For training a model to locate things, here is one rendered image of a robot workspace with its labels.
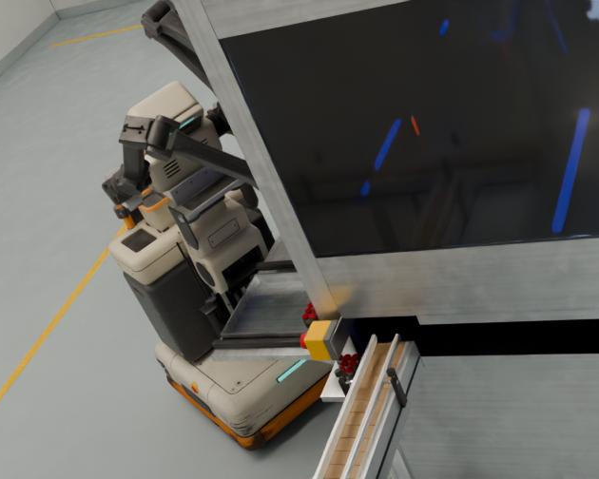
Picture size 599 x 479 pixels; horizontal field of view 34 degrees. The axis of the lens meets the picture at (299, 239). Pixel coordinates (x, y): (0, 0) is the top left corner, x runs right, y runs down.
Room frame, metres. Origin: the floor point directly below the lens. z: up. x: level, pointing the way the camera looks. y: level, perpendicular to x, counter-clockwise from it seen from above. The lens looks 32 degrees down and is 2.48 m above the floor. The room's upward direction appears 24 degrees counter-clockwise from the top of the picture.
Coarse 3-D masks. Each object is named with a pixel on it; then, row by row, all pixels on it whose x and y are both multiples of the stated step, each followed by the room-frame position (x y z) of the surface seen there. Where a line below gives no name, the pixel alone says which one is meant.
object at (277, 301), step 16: (288, 272) 2.42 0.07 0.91; (256, 288) 2.46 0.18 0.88; (272, 288) 2.42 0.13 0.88; (288, 288) 2.39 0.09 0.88; (304, 288) 2.35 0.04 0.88; (240, 304) 2.37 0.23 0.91; (256, 304) 2.38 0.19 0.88; (272, 304) 2.35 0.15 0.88; (288, 304) 2.31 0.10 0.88; (304, 304) 2.28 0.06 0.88; (240, 320) 2.34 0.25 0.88; (256, 320) 2.30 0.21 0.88; (272, 320) 2.27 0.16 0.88; (288, 320) 2.24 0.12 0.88; (224, 336) 2.26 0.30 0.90; (240, 336) 2.23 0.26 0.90; (256, 336) 2.20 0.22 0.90; (272, 336) 2.18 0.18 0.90; (288, 336) 2.15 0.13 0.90
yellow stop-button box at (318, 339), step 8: (328, 320) 1.96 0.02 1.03; (336, 320) 1.95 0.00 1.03; (312, 328) 1.96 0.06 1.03; (320, 328) 1.95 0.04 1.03; (328, 328) 1.93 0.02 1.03; (312, 336) 1.93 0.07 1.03; (320, 336) 1.91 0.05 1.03; (328, 336) 1.90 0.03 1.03; (312, 344) 1.92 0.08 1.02; (320, 344) 1.91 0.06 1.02; (328, 344) 1.90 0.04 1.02; (312, 352) 1.93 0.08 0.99; (320, 352) 1.91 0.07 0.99; (328, 352) 1.90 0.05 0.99
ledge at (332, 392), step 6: (336, 360) 2.00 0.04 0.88; (336, 366) 1.97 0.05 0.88; (330, 378) 1.94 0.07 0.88; (336, 378) 1.93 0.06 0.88; (330, 384) 1.92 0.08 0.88; (336, 384) 1.91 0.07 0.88; (324, 390) 1.91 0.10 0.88; (330, 390) 1.90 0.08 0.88; (336, 390) 1.89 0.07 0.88; (324, 396) 1.89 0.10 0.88; (330, 396) 1.88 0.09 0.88; (336, 396) 1.87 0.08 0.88; (342, 396) 1.86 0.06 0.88
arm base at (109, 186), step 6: (114, 174) 2.85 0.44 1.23; (108, 180) 2.87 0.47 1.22; (114, 180) 2.82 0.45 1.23; (102, 186) 2.85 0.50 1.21; (108, 186) 2.85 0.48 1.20; (114, 186) 2.82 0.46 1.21; (108, 192) 2.84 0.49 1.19; (114, 192) 2.84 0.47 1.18; (120, 192) 2.81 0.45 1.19; (114, 198) 2.84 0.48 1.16; (120, 198) 2.83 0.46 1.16; (126, 198) 2.83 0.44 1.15; (120, 204) 2.82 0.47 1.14
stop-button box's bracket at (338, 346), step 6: (342, 318) 1.96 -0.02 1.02; (342, 324) 1.95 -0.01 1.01; (336, 330) 1.92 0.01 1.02; (342, 330) 1.94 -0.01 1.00; (348, 330) 1.96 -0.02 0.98; (336, 336) 1.91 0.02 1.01; (342, 336) 1.93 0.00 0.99; (348, 336) 1.95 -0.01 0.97; (336, 342) 1.90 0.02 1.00; (342, 342) 1.93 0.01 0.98; (336, 348) 1.90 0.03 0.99; (342, 348) 1.92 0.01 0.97
